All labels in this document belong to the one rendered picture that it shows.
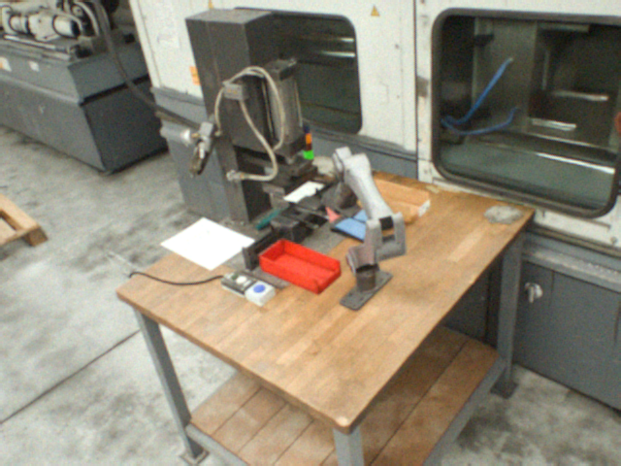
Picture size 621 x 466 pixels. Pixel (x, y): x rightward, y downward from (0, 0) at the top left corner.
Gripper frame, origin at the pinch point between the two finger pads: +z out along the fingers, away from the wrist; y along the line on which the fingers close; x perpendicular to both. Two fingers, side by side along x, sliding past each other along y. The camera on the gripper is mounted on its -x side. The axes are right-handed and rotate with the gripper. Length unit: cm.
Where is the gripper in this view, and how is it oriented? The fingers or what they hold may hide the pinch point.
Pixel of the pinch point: (332, 218)
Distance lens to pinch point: 174.5
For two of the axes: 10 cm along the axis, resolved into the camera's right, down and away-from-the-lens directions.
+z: -2.6, 5.7, 7.8
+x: -6.3, 5.1, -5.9
